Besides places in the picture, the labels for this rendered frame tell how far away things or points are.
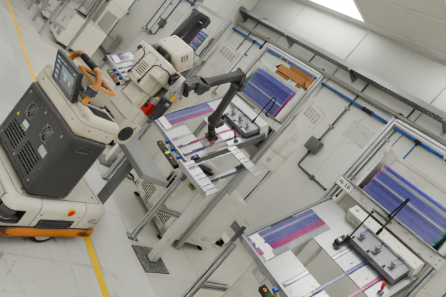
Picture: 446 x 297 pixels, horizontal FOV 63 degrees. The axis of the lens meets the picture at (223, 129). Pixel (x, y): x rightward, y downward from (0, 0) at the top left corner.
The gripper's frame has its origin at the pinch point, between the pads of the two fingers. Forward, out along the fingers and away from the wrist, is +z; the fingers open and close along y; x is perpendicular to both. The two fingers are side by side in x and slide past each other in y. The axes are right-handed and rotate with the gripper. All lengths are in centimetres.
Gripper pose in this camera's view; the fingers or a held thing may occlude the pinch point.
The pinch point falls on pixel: (212, 144)
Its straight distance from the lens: 289.6
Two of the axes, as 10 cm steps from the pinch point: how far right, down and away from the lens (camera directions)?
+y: -4.9, -5.2, 7.0
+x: -8.7, 2.9, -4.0
